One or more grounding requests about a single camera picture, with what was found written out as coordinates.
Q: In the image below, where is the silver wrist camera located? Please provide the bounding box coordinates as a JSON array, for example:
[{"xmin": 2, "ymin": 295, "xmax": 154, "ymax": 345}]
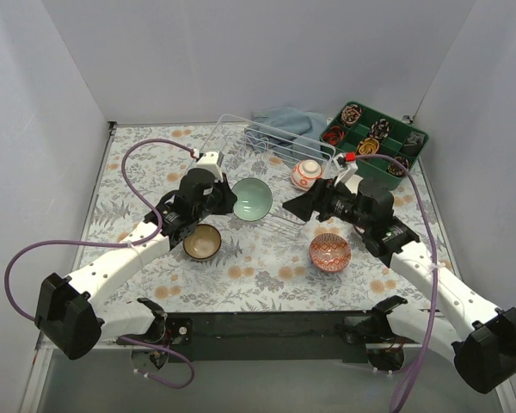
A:
[
  {"xmin": 195, "ymin": 151, "xmax": 224, "ymax": 182},
  {"xmin": 333, "ymin": 152, "xmax": 362, "ymax": 191}
]

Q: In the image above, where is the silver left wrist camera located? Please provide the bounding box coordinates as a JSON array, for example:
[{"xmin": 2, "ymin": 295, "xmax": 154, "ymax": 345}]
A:
[{"xmin": 195, "ymin": 151, "xmax": 224, "ymax": 182}]

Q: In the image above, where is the floral patterned table mat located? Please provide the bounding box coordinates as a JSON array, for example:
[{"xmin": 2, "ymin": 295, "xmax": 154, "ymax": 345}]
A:
[{"xmin": 67, "ymin": 124, "xmax": 468, "ymax": 314}]

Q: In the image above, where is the purple cable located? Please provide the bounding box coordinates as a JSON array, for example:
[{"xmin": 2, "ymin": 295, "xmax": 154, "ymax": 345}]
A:
[
  {"xmin": 3, "ymin": 139, "xmax": 201, "ymax": 391},
  {"xmin": 354, "ymin": 153, "xmax": 439, "ymax": 413}
]

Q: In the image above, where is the orange white floral bowl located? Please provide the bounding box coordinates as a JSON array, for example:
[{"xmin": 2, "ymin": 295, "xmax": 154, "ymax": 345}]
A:
[{"xmin": 291, "ymin": 159, "xmax": 323, "ymax": 191}]

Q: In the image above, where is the grey folded cloth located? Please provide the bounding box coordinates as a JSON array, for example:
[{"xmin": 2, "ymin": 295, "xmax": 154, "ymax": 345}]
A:
[{"xmin": 401, "ymin": 131, "xmax": 426, "ymax": 157}]

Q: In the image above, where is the pale green bowl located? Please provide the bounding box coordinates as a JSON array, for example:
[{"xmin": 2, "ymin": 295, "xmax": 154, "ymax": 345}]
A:
[{"xmin": 232, "ymin": 177, "xmax": 273, "ymax": 222}]

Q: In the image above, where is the black glazed bowl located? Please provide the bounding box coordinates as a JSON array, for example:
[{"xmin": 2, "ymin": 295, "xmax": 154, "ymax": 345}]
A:
[{"xmin": 183, "ymin": 224, "xmax": 222, "ymax": 262}]

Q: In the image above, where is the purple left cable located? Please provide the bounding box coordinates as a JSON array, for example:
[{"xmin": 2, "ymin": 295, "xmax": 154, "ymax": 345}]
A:
[{"xmin": 3, "ymin": 139, "xmax": 201, "ymax": 391}]

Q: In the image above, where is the red black rolled tie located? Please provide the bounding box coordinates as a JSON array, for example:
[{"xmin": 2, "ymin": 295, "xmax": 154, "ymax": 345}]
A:
[{"xmin": 322, "ymin": 126, "xmax": 345, "ymax": 146}]

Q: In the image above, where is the black white rolled tie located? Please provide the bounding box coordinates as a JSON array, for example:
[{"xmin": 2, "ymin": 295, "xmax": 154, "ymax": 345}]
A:
[{"xmin": 368, "ymin": 118, "xmax": 391, "ymax": 140}]

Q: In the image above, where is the light blue cloth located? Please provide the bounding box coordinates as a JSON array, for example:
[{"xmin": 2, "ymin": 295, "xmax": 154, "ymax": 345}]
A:
[{"xmin": 245, "ymin": 107, "xmax": 327, "ymax": 160}]

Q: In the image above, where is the brown patterned rolled tie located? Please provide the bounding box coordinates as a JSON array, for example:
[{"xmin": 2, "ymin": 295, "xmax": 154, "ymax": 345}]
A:
[{"xmin": 340, "ymin": 103, "xmax": 363, "ymax": 127}]

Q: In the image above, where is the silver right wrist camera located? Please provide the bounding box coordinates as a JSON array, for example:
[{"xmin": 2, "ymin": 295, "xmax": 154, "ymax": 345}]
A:
[{"xmin": 333, "ymin": 152, "xmax": 362, "ymax": 191}]

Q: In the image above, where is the dark floral rolled tie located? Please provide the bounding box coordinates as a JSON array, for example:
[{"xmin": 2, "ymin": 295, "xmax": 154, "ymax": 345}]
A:
[{"xmin": 388, "ymin": 157, "xmax": 409, "ymax": 177}]

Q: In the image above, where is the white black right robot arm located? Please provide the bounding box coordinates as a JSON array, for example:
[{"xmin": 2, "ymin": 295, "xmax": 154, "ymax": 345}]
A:
[{"xmin": 282, "ymin": 179, "xmax": 516, "ymax": 394}]

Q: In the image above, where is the green compartment tray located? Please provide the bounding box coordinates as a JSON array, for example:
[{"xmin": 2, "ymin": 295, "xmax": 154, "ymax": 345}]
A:
[{"xmin": 320, "ymin": 102, "xmax": 429, "ymax": 169}]

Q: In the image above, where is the white wire dish rack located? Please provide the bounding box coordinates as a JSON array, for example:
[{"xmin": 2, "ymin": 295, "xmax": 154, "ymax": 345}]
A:
[{"xmin": 200, "ymin": 114, "xmax": 335, "ymax": 234}]

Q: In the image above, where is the yellow rolled tie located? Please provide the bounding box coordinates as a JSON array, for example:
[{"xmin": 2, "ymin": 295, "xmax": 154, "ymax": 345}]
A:
[{"xmin": 356, "ymin": 138, "xmax": 380, "ymax": 156}]

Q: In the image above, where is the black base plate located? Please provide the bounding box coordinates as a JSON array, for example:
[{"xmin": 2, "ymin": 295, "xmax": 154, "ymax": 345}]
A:
[{"xmin": 59, "ymin": 307, "xmax": 396, "ymax": 362}]

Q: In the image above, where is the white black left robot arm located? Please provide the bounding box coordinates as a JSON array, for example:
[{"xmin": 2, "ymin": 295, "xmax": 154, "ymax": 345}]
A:
[{"xmin": 34, "ymin": 168, "xmax": 237, "ymax": 360}]

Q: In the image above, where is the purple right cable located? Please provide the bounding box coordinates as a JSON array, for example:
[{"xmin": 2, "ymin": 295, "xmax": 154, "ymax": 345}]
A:
[{"xmin": 354, "ymin": 153, "xmax": 439, "ymax": 413}]

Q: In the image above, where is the blue white zigzag bowl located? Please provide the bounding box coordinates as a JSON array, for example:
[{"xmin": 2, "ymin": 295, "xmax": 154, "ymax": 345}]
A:
[{"xmin": 309, "ymin": 233, "xmax": 352, "ymax": 273}]

